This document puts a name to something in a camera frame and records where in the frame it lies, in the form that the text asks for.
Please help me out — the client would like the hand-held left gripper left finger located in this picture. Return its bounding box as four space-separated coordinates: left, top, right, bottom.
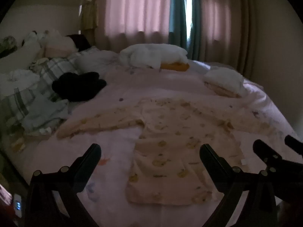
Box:
25 143 102 227

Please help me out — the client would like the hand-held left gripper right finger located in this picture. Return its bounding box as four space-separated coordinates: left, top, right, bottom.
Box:
199 143 278 227

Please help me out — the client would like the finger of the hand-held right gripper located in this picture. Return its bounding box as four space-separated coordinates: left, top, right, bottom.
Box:
253 139 283 168
284 135 303 156

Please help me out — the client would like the cream printed baby shirt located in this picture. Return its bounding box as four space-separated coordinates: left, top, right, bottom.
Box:
55 97 277 206

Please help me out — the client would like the pink bed blanket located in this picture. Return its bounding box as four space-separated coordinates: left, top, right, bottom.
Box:
21 59 299 227

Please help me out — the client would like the light blue cloth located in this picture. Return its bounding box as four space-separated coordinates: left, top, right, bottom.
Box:
22 95 70 135

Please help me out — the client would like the black cloth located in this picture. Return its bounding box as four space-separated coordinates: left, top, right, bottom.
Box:
52 71 107 103

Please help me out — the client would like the folded white cloth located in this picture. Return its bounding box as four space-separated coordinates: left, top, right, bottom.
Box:
204 67 245 98

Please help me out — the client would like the device with blue lights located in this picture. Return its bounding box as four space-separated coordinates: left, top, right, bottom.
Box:
13 194 23 218

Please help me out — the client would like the plaid pillow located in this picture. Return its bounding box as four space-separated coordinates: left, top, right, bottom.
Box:
0 52 81 128

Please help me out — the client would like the white pillow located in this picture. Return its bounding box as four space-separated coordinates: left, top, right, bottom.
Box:
77 49 119 76

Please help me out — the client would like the crumpled white cloth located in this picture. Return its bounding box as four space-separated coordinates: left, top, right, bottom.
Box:
0 70 40 94

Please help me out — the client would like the beige curtain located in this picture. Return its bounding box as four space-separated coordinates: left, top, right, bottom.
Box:
235 0 263 76

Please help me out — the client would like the dark maroon pillow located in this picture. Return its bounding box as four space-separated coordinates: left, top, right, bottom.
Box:
67 34 91 52

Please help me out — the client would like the white plush duck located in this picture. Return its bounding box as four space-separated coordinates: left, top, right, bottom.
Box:
118 43 191 72

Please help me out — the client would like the teal curtain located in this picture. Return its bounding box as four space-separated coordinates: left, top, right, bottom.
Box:
169 0 201 61

